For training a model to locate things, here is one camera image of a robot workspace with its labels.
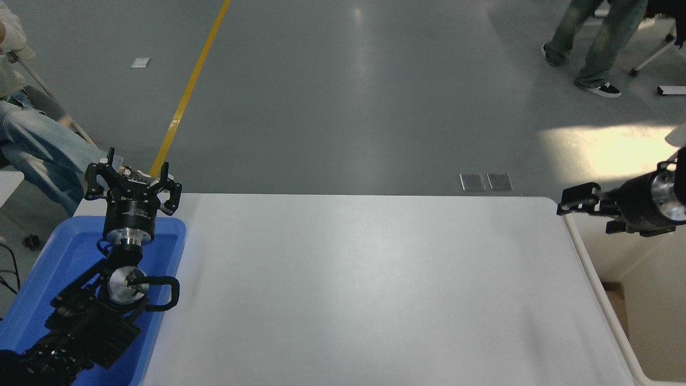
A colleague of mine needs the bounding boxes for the blue plastic tray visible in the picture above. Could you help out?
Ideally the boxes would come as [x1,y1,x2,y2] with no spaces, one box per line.
[0,216,187,386]

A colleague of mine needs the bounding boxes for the seated person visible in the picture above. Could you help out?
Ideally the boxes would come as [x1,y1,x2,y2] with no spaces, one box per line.
[0,0,110,217]

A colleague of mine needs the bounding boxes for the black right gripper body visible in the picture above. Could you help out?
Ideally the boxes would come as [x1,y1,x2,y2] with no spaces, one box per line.
[616,172,677,237]

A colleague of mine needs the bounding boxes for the thin black cables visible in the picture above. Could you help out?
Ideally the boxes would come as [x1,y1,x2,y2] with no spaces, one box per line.
[0,244,21,294]

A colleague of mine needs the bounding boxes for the walking person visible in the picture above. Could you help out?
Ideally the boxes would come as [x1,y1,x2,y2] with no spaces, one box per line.
[542,0,649,99]

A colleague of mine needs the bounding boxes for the white chair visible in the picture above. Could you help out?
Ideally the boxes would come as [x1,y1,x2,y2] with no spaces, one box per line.
[663,122,686,149]

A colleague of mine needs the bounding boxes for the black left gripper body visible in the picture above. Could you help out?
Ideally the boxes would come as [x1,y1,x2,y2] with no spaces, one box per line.
[103,179,162,234]

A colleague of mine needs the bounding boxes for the white side table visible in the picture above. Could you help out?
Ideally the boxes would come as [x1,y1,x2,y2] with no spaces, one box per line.
[0,170,25,207]

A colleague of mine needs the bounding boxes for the yellow floor tape line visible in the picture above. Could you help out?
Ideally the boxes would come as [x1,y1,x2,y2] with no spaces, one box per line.
[148,0,232,179]

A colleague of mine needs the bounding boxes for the large pale bin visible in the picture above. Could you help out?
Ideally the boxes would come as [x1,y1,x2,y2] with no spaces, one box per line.
[560,198,686,386]

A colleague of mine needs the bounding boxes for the grey office chair base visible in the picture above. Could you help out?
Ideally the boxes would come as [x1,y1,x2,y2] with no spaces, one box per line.
[630,21,684,77]

